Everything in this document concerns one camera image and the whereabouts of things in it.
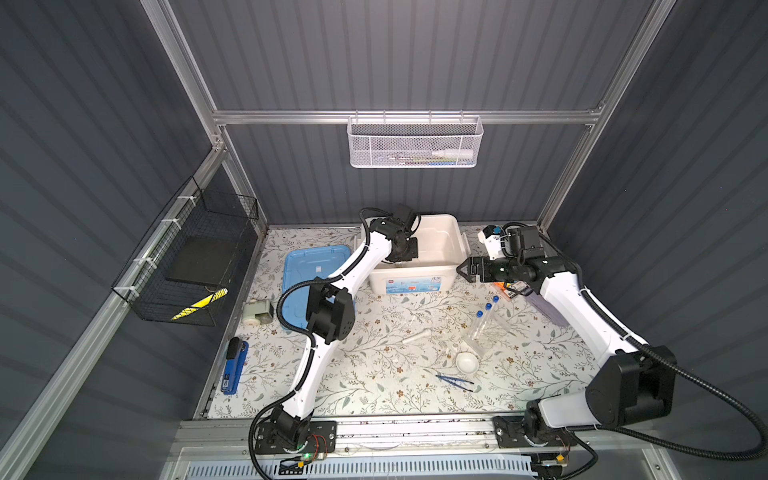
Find black wire wall basket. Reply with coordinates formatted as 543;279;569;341
112;178;260;327

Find blue plastic box lid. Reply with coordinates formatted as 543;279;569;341
282;245;351;328

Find white pestle rod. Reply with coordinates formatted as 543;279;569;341
402;329;432;345

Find white plastic storage box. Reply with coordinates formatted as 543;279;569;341
368;214;470;295

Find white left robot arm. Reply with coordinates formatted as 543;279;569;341
257;204;420;449

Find white wire wall basket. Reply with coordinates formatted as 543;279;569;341
346;116;484;169

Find clear test tube rack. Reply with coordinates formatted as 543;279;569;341
461;315;508;359

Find highlighter marker pack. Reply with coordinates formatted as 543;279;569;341
494;283;518;299

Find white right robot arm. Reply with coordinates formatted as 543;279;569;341
456;222;676;445

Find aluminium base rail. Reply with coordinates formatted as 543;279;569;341
173;412;655;463

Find blue tweezers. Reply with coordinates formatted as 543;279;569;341
436;374;475;393

